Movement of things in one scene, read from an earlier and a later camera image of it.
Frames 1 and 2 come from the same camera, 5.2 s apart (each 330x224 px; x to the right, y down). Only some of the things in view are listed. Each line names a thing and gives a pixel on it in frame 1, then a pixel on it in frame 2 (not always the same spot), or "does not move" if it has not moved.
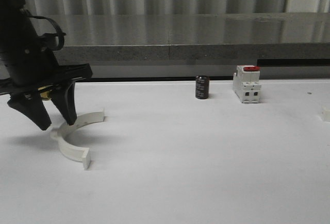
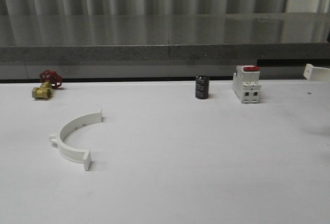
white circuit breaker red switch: (246, 83) does not move
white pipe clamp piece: (325, 114) → (318, 74)
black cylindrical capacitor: (202, 87) does not move
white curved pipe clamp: (59, 136) does not move
